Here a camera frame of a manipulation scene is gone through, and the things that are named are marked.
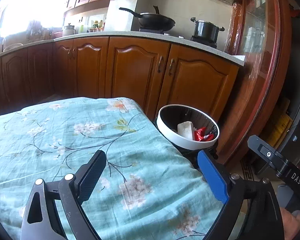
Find red snack bag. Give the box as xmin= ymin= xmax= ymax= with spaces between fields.
xmin=194 ymin=127 xmax=215 ymax=141

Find white-rimmed black trash bin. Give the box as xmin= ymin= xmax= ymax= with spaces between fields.
xmin=156 ymin=104 xmax=220 ymax=160

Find white foam block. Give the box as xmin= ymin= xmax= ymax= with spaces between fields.
xmin=177 ymin=121 xmax=195 ymax=140

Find black wok with handle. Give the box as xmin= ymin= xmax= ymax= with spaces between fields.
xmin=119 ymin=5 xmax=175 ymax=32

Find floral teal tablecloth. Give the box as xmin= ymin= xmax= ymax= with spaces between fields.
xmin=0 ymin=98 xmax=222 ymax=239

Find wooden lower kitchen cabinets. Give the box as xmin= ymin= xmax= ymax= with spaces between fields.
xmin=0 ymin=36 xmax=239 ymax=120

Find black gas stove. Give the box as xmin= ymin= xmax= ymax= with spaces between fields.
xmin=139 ymin=27 xmax=218 ymax=49

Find black stock pot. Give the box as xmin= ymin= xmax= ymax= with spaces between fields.
xmin=190 ymin=17 xmax=225 ymax=43

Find person's right hand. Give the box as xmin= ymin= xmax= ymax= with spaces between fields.
xmin=280 ymin=207 xmax=300 ymax=240

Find white lidded ceramic pot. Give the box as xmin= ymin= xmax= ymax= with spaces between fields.
xmin=62 ymin=23 xmax=76 ymax=36

